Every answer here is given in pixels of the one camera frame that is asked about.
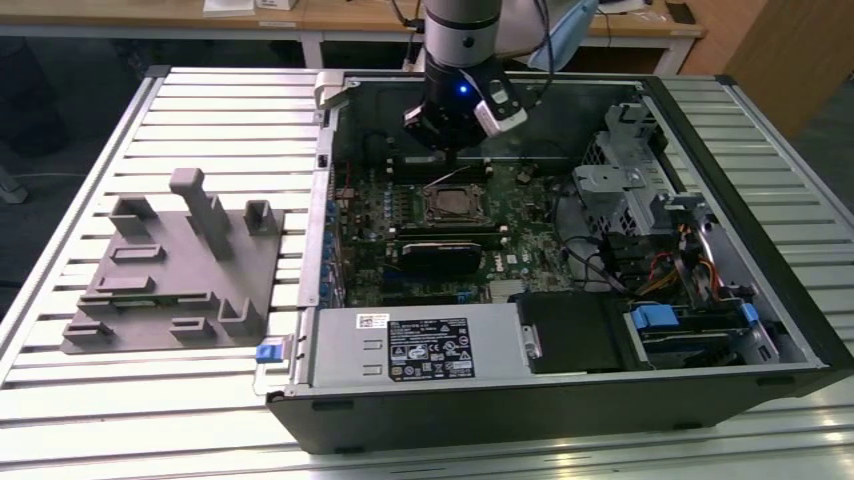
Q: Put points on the thin metal locking lever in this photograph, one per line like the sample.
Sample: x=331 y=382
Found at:
x=448 y=176

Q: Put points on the silver CPU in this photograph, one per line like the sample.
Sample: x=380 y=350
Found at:
x=455 y=202

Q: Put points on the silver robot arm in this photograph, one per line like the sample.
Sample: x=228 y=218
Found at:
x=460 y=30

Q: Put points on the CPU socket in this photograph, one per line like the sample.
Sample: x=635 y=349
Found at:
x=453 y=220

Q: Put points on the RAM slot with white clips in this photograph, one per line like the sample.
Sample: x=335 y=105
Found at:
x=475 y=173
x=475 y=161
x=453 y=232

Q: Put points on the black graphics card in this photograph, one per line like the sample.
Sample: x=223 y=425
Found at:
x=440 y=257

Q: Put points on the green motherboard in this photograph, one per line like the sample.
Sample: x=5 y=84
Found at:
x=533 y=250

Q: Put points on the metal disk bay cage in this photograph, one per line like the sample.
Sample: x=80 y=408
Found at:
x=614 y=210

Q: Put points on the silver finned heatsink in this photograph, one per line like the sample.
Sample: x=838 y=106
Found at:
x=508 y=288

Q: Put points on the small white box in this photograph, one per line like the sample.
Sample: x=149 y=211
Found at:
x=276 y=4

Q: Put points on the small black box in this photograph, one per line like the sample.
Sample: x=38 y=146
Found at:
x=680 y=12

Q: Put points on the black plastic cover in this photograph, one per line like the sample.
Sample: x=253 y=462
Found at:
x=567 y=335

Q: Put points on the silver power supply unit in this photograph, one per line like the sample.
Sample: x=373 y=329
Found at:
x=347 y=345

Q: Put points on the hard disk in blue carrier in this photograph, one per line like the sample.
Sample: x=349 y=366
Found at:
x=650 y=319

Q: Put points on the grey parts rack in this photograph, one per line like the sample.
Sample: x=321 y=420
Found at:
x=200 y=280

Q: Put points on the wooden cabinet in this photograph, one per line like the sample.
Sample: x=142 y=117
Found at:
x=787 y=60

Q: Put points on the wooden desk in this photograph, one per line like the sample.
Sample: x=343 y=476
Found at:
x=133 y=21

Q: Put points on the blue power supply latch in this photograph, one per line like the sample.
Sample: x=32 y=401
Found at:
x=269 y=351

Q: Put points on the blue plastic latch tab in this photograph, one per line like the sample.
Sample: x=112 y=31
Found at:
x=747 y=315

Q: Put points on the green RAM stick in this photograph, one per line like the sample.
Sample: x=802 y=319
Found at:
x=142 y=301

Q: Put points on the black PC case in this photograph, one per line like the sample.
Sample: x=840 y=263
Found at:
x=467 y=420

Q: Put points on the grey stand foot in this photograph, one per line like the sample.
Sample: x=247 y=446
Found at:
x=13 y=187

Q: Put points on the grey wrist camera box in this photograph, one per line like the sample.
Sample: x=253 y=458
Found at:
x=415 y=120

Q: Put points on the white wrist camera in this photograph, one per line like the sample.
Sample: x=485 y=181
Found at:
x=500 y=122

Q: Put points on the silver cage bracket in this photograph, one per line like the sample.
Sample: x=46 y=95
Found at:
x=600 y=177

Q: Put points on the silver drive bay frame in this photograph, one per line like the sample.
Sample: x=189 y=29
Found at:
x=723 y=245

